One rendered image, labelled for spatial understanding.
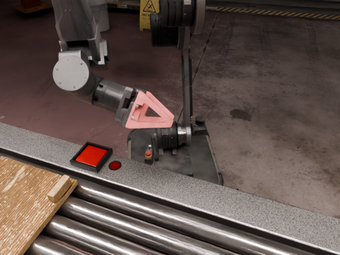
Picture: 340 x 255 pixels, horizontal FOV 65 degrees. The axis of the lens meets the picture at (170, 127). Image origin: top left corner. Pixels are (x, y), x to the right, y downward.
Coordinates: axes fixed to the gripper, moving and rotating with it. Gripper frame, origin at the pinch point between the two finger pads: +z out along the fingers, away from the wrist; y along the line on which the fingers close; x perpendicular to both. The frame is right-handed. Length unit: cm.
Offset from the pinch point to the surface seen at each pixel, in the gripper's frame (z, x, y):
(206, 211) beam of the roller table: 14.6, -15.4, -2.2
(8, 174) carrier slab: -29.6, -26.4, -6.6
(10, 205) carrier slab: -23.8, -28.8, 0.3
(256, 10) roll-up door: 70, 178, -418
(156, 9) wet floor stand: -70, 99, -331
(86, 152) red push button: -16.4, -17.2, -14.1
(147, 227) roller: 4.0, -21.5, 1.9
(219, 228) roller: 17.4, -16.3, 1.7
